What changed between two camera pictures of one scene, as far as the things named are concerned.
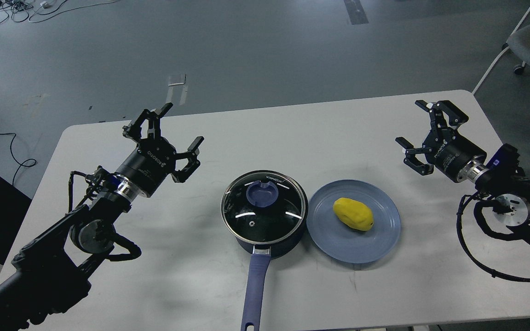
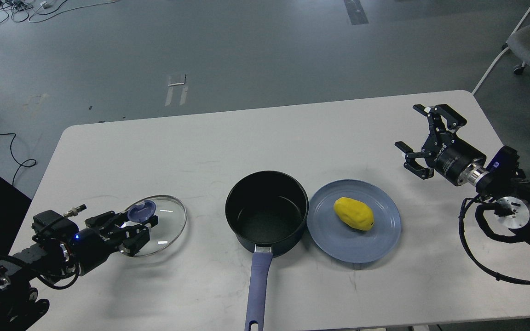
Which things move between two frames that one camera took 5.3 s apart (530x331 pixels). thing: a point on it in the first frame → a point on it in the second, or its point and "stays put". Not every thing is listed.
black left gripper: [153, 160] → [89, 248]
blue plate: [338, 241] stays put
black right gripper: [455, 156] stays put
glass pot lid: [263, 207] → [171, 222]
